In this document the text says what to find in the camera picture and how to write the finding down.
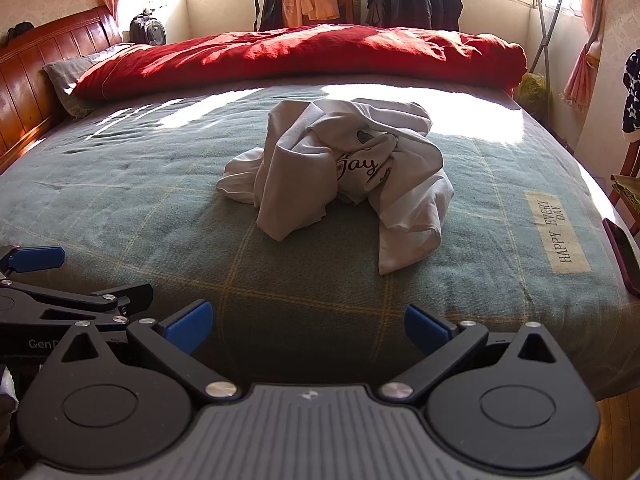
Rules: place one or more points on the dark hanging bag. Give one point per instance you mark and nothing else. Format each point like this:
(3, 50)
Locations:
(375, 7)

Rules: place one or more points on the wooden cabinet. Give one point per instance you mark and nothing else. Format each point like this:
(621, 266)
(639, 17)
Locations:
(348, 5)

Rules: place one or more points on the small dark bag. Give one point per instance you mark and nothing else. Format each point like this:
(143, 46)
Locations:
(20, 31)

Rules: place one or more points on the red duvet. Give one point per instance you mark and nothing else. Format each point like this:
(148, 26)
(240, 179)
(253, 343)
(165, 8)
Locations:
(300, 55)

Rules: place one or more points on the olive cloth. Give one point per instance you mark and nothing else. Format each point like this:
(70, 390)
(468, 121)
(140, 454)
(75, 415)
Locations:
(625, 186)

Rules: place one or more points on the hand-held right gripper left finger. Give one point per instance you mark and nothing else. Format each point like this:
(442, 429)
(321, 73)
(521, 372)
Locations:
(190, 325)

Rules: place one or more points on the maroon smartphone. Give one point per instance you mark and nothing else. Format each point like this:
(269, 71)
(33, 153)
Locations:
(622, 255)

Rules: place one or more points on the grey pillow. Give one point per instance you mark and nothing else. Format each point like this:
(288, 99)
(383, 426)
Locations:
(65, 75)

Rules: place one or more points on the wooden chair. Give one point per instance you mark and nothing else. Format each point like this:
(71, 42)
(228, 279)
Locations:
(631, 160)

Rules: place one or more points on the white printed t-shirt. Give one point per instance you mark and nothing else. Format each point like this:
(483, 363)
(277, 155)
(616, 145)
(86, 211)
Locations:
(300, 180)

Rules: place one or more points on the black backpack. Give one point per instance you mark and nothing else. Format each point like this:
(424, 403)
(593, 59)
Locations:
(147, 30)

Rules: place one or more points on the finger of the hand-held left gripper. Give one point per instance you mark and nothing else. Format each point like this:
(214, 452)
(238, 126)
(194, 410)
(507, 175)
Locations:
(75, 301)
(37, 258)

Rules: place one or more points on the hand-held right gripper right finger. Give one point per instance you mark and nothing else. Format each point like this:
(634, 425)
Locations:
(425, 327)

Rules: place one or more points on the yellow bag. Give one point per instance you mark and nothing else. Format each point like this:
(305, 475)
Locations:
(532, 90)

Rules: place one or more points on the green plaid bed blanket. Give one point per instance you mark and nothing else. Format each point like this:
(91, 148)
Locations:
(150, 200)

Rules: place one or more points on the dark star print garment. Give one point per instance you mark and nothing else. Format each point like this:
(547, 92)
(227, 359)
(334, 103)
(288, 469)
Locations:
(632, 100)

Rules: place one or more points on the wooden headboard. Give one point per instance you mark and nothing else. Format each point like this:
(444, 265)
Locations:
(30, 90)

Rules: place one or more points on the tied orange curtain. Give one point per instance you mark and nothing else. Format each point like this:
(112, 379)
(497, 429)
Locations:
(582, 75)

